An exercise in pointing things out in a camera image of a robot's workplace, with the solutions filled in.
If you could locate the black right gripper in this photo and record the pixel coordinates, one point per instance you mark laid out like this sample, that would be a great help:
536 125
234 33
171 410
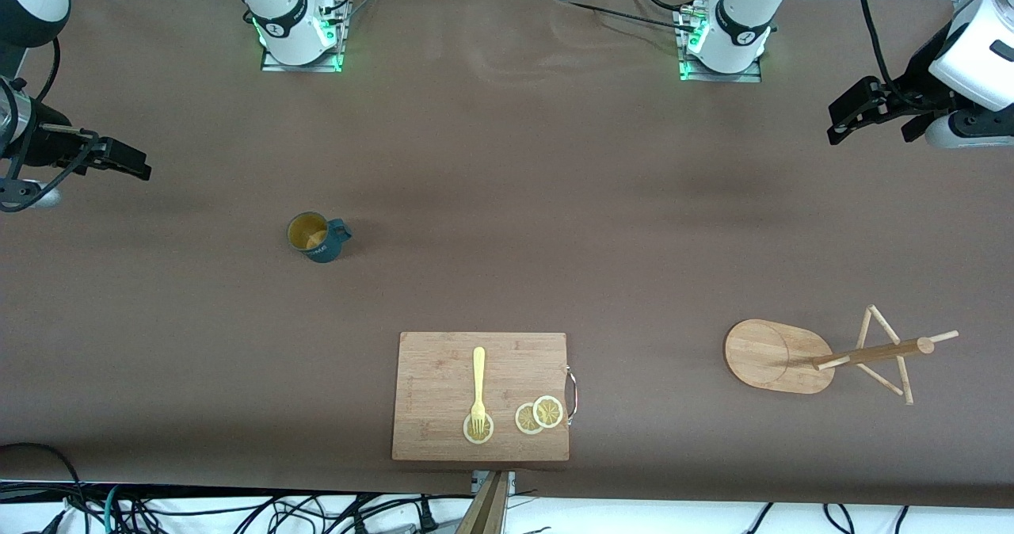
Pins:
43 143

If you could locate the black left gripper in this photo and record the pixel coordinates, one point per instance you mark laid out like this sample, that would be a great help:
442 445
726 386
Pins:
917 77

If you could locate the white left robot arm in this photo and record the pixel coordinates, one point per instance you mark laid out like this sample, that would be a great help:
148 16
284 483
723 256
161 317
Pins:
745 19

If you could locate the wooden cup rack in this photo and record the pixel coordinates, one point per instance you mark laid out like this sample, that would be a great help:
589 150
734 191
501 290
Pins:
768 356

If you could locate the wooden cutting board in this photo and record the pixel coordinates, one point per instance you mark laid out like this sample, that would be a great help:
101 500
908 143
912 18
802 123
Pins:
436 391

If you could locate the yellow plastic fork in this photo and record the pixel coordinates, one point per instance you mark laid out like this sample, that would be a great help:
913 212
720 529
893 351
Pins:
478 375

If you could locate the lemon slice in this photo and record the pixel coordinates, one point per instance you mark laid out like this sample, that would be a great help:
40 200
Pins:
523 421
548 412
478 439

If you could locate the black power plug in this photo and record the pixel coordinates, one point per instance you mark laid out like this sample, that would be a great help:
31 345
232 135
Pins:
428 518

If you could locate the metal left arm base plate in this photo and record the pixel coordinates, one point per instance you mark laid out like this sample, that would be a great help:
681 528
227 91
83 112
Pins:
749 76

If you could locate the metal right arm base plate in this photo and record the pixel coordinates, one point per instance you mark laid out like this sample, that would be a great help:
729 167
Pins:
339 35

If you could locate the wooden beam with metal bracket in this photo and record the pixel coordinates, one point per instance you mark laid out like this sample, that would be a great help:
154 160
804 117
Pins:
487 514

